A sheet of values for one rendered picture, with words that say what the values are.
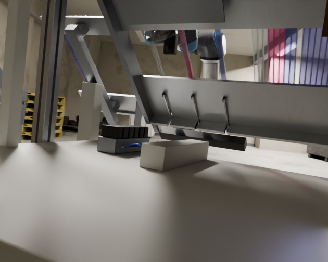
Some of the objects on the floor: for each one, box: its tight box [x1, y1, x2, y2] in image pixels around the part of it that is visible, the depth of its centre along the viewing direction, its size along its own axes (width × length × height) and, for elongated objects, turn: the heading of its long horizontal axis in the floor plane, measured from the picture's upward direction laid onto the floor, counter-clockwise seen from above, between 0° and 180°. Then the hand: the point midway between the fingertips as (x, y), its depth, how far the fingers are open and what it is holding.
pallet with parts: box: [62, 115, 109, 136], centre depth 821 cm, size 91×132×47 cm
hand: (152, 40), depth 99 cm, fingers closed, pressing on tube
